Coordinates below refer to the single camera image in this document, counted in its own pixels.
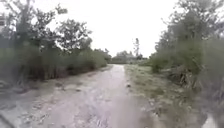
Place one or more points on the row of trees and bushes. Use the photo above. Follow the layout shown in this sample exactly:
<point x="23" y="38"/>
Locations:
<point x="40" y="56"/>
<point x="193" y="50"/>

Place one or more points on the grass verge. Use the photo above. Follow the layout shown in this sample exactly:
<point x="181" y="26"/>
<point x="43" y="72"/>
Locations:
<point x="150" y="85"/>

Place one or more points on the tall thin tree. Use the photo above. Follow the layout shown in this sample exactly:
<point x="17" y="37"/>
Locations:
<point x="136" y="46"/>

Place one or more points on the pale gravel dirt path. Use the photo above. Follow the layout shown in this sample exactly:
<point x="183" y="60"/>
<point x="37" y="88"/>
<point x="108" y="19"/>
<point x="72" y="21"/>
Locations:
<point x="100" y="100"/>

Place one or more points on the distant trees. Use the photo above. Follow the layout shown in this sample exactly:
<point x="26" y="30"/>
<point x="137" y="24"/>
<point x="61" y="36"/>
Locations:
<point x="125" y="57"/>

